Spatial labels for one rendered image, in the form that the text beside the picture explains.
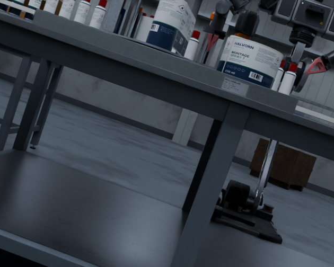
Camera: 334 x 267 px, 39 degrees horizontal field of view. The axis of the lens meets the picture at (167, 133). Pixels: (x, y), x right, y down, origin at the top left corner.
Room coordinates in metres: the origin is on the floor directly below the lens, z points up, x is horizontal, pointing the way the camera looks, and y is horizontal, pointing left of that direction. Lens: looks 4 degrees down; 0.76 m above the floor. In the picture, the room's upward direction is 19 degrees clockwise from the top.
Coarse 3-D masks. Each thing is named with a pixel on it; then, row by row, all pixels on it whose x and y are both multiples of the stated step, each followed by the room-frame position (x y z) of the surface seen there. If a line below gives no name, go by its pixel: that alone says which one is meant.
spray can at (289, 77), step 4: (292, 64) 2.10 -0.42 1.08; (292, 68) 2.10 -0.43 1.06; (296, 68) 2.11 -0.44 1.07; (288, 72) 2.10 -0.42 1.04; (292, 72) 2.10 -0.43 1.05; (284, 76) 2.11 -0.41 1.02; (288, 76) 2.09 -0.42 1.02; (292, 76) 2.09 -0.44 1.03; (284, 80) 2.10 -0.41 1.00; (288, 80) 2.09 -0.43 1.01; (292, 80) 2.09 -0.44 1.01; (284, 84) 2.10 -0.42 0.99; (288, 84) 2.09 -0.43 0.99; (292, 84) 2.10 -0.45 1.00; (280, 88) 2.10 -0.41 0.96; (284, 88) 2.09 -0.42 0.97; (288, 88) 2.09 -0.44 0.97; (280, 92) 2.10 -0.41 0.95; (284, 92) 2.09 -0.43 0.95; (288, 92) 2.10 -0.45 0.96
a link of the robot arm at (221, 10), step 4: (224, 0) 1.98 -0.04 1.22; (228, 0) 1.98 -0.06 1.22; (216, 4) 1.98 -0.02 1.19; (220, 4) 1.98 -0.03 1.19; (224, 4) 1.98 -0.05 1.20; (228, 4) 1.97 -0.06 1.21; (232, 4) 1.98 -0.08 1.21; (216, 8) 1.98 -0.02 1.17; (220, 8) 1.98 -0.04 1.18; (224, 8) 1.98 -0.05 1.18; (228, 8) 1.97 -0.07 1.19; (232, 8) 2.02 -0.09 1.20; (240, 8) 2.05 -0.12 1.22; (244, 8) 2.06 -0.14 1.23; (216, 12) 2.01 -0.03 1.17; (220, 12) 1.98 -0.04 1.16; (224, 12) 1.97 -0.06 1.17; (232, 12) 2.07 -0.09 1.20; (236, 12) 2.05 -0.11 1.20; (240, 12) 2.07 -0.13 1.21
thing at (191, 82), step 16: (0, 16) 1.32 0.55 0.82; (32, 32) 1.41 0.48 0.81; (48, 32) 1.31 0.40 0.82; (80, 48) 1.34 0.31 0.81; (96, 48) 1.30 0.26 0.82; (128, 64) 1.30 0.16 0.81; (144, 64) 1.29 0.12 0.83; (176, 80) 1.29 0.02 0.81; (192, 80) 1.28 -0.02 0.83; (224, 96) 1.28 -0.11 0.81; (240, 96) 1.28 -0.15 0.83; (272, 112) 1.27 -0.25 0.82; (320, 128) 1.26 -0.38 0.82
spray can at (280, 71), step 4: (284, 60) 2.10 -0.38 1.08; (280, 64) 2.09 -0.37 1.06; (280, 68) 2.09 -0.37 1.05; (280, 72) 2.08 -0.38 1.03; (276, 76) 2.08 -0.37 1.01; (280, 76) 2.09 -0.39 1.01; (276, 80) 2.08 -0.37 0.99; (276, 84) 2.09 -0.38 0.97; (272, 88) 2.08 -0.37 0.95; (276, 88) 2.09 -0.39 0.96
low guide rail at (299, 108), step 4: (296, 108) 2.06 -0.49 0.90; (300, 108) 2.06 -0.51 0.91; (304, 108) 2.06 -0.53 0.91; (304, 112) 2.06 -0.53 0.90; (308, 112) 2.06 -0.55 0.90; (312, 112) 2.06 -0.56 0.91; (316, 112) 2.05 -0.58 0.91; (316, 116) 2.05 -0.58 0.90; (320, 116) 2.05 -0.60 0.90; (324, 116) 2.05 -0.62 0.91; (328, 120) 2.05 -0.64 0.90; (332, 120) 2.05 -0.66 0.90
